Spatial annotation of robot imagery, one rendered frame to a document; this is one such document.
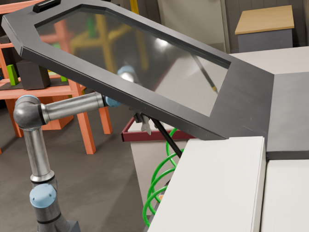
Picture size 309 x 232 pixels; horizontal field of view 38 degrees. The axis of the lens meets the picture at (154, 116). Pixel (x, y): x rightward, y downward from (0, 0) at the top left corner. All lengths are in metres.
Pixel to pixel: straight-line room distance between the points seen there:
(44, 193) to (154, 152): 1.35
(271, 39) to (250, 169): 5.04
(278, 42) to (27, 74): 3.19
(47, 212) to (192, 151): 1.06
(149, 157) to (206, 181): 2.26
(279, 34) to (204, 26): 2.12
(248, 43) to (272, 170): 4.92
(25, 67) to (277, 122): 3.95
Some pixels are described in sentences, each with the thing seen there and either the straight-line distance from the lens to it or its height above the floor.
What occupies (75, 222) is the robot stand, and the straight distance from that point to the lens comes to 2.30.
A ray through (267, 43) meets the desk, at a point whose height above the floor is 0.59.
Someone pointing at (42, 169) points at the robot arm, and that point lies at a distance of 2.23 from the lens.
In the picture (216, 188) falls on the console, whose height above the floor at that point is 1.55.
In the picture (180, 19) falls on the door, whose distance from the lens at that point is 7.97.
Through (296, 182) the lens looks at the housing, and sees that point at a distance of 1.24.
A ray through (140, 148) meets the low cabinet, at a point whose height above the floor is 0.70.
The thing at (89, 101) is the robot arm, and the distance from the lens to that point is 1.98.
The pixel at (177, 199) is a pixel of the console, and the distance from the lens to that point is 1.07.
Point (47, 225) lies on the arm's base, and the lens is 2.20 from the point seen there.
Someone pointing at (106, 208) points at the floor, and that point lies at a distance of 4.06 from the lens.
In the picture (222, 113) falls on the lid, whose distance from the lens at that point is 1.44.
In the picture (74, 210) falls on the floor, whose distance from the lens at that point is 4.16.
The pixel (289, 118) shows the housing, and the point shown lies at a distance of 1.54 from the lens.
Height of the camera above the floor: 2.12
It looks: 21 degrees down
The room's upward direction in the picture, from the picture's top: 10 degrees counter-clockwise
